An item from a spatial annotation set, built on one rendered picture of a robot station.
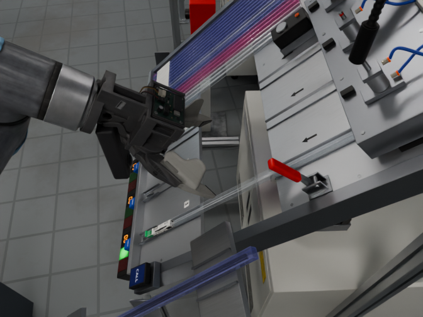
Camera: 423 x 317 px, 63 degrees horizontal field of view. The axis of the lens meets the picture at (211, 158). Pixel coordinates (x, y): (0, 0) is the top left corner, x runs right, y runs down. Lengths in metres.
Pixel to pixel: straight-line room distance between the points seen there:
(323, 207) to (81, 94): 0.35
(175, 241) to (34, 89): 0.42
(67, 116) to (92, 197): 1.36
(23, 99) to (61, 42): 2.34
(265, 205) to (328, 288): 0.26
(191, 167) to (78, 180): 1.44
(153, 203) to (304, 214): 0.42
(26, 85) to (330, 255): 0.77
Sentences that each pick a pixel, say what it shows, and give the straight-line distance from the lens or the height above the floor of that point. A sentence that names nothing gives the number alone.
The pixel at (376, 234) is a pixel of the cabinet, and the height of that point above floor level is 0.62.
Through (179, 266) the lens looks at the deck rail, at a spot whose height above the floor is 0.82.
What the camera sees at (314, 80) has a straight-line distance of 0.66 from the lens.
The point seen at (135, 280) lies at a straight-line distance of 0.72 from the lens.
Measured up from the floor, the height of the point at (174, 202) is 0.80.
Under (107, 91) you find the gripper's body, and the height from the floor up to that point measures 1.18.
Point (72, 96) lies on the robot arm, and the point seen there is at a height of 1.18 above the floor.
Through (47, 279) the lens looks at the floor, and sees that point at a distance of 1.68.
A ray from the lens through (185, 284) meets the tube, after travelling 0.48.
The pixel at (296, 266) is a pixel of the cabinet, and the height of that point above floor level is 0.62.
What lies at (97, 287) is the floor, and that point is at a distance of 1.60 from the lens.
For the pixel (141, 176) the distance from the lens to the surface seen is 0.90.
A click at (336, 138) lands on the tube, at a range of 0.55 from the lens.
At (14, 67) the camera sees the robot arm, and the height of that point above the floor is 1.22.
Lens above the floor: 1.46
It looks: 53 degrees down
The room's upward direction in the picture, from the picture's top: straight up
